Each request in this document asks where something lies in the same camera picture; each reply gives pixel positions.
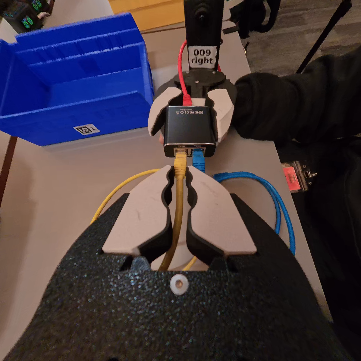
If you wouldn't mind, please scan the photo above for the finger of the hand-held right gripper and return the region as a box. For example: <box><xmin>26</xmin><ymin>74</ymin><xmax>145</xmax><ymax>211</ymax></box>
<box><xmin>208</xmin><ymin>89</ymin><xmax>235</xmax><ymax>142</ymax></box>
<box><xmin>148</xmin><ymin>87</ymin><xmax>184</xmax><ymax>137</ymax></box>

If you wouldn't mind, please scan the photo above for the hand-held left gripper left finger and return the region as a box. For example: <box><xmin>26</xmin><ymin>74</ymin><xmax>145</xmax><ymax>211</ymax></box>
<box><xmin>102</xmin><ymin>166</ymin><xmax>173</xmax><ymax>261</ymax></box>

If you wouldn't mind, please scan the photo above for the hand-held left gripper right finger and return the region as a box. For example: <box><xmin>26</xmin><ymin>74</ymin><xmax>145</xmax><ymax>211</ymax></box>
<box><xmin>186</xmin><ymin>166</ymin><xmax>258</xmax><ymax>265</ymax></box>

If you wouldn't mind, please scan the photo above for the black network switch box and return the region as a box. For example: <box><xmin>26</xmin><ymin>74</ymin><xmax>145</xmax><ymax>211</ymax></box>
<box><xmin>163</xmin><ymin>106</ymin><xmax>218</xmax><ymax>158</ymax></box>

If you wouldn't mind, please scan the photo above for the yellow ethernet cable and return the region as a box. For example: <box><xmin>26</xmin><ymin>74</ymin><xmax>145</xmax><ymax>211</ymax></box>
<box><xmin>90</xmin><ymin>149</ymin><xmax>198</xmax><ymax>272</ymax></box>

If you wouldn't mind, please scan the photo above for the red ethernet cable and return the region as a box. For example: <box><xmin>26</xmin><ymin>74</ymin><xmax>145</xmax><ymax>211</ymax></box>
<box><xmin>178</xmin><ymin>40</ymin><xmax>223</xmax><ymax>107</ymax></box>

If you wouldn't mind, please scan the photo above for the blue ethernet cable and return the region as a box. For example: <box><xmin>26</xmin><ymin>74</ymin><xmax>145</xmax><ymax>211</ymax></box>
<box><xmin>192</xmin><ymin>148</ymin><xmax>296</xmax><ymax>256</ymax></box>

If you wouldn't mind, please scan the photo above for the blue plastic bin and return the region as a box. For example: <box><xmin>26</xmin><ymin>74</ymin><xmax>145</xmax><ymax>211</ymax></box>
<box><xmin>0</xmin><ymin>13</ymin><xmax>155</xmax><ymax>147</ymax></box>

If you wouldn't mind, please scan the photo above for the person's right forearm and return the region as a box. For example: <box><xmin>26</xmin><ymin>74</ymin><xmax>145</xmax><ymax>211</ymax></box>
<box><xmin>232</xmin><ymin>54</ymin><xmax>361</xmax><ymax>147</ymax></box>

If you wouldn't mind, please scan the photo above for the grey desk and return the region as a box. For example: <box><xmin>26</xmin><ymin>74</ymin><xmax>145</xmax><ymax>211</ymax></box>
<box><xmin>0</xmin><ymin>0</ymin><xmax>333</xmax><ymax>322</ymax></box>

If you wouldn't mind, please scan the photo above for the black bag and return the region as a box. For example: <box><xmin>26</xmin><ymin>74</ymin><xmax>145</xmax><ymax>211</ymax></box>
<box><xmin>229</xmin><ymin>0</ymin><xmax>282</xmax><ymax>40</ymax></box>

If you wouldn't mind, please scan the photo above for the red badge in clear holder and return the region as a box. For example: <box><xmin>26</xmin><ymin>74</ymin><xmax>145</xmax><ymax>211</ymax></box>
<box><xmin>281</xmin><ymin>160</ymin><xmax>319</xmax><ymax>194</ymax></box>

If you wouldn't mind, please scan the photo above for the person's black clothing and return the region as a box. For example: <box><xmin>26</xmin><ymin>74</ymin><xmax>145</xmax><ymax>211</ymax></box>
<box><xmin>275</xmin><ymin>135</ymin><xmax>361</xmax><ymax>342</ymax></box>

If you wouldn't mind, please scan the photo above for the black tripod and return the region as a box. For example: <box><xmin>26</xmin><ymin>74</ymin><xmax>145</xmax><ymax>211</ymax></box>
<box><xmin>296</xmin><ymin>0</ymin><xmax>353</xmax><ymax>74</ymax></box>

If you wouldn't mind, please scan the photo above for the black battery charger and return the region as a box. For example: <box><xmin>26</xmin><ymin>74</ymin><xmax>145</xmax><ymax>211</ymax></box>
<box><xmin>3</xmin><ymin>6</ymin><xmax>44</xmax><ymax>31</ymax></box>
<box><xmin>30</xmin><ymin>0</ymin><xmax>55</xmax><ymax>16</ymax></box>

